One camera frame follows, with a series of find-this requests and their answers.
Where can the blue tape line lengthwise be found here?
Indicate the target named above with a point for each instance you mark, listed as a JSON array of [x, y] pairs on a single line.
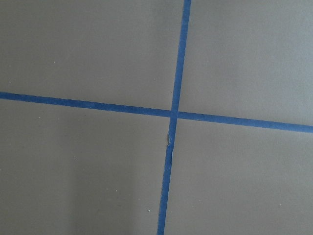
[[174, 113]]

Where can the blue tape line across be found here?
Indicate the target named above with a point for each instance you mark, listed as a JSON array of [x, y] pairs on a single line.
[[157, 112]]

